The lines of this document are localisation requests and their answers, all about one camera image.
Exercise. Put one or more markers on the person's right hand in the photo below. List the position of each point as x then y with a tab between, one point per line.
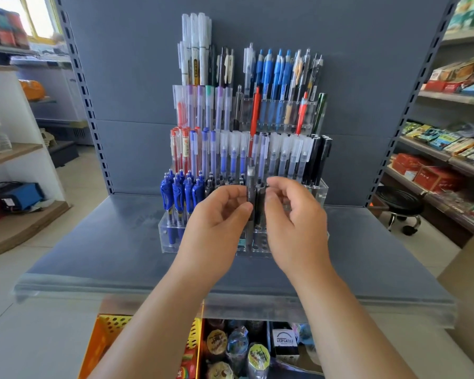
300	232

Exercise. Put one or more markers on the person's left hand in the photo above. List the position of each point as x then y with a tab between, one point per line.
211	232

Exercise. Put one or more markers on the person's right thumb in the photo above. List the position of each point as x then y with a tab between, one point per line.
273	215

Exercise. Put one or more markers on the person's left thumb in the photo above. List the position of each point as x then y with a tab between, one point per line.
243	212

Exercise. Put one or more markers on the black click pen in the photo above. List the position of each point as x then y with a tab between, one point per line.
260	209

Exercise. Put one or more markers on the grey clear gel pen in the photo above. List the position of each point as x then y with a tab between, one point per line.
251	181

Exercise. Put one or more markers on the person's left forearm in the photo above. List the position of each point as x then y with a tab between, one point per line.
158	327

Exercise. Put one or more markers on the person's right forearm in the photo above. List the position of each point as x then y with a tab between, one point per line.
351	331

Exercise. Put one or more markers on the clear acrylic pen display stand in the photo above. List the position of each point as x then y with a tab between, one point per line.
256	240

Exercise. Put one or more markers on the cluster of black click pens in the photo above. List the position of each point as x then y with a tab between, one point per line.
225	181

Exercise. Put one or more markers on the row of frosted black-ink pens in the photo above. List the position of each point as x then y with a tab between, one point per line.
284	155

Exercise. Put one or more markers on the row of frosted blue-ink pens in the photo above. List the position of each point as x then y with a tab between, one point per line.
221	153

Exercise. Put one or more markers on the glossy black pen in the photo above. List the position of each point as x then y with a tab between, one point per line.
319	161
311	161
326	153

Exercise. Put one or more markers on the cluster of dark blue click pens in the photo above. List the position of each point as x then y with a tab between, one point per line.
177	197

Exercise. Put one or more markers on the red gel pen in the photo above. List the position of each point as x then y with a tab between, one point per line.
179	151
186	149
173	153

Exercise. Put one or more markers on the orange-red retractable pen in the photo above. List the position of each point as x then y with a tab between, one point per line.
302	114
255	114

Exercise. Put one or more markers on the dark green pen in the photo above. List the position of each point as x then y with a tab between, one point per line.
320	112

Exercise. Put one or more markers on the row of pastel capped pens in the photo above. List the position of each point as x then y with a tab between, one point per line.
203	106

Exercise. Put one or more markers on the black round stool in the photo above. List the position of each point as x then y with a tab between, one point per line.
399	201

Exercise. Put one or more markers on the white and black small box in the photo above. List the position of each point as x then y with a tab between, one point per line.
285	343

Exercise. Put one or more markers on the light blue packet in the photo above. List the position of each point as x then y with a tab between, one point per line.
308	339

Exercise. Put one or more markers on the patterned cap bottle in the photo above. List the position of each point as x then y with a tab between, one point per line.
258	361
216	342
220	371
237	349

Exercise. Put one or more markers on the row of light blue retractable pens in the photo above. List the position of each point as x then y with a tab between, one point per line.
278	74

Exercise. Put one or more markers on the red carton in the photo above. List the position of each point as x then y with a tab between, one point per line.
407	163
436	178

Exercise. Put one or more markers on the grey-blue metal shelf board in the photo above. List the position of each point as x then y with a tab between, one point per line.
102	248

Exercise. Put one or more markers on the black and white click pens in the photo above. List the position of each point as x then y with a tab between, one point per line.
223	67

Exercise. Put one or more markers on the grey-blue shelf back panel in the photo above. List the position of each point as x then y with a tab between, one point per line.
134	94

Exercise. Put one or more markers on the bundle of white capped markers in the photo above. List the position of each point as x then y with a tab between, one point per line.
195	47

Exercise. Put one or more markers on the perforated grey shelf upright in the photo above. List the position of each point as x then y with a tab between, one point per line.
83	94
414	94

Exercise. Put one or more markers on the orange perforated plastic basket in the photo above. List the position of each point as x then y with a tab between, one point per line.
102	339

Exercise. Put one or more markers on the store shelving with snack packets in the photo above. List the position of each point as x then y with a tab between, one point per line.
450	134

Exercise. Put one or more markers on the blue electric device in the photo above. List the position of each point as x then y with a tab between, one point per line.
21	197

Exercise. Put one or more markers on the white wooden shelf unit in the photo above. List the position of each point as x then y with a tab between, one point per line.
15	165

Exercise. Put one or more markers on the orange round object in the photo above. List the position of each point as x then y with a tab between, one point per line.
32	89

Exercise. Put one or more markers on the window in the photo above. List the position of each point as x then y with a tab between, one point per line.
27	15

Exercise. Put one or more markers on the colourful boxes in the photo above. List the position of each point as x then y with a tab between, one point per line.
6	29

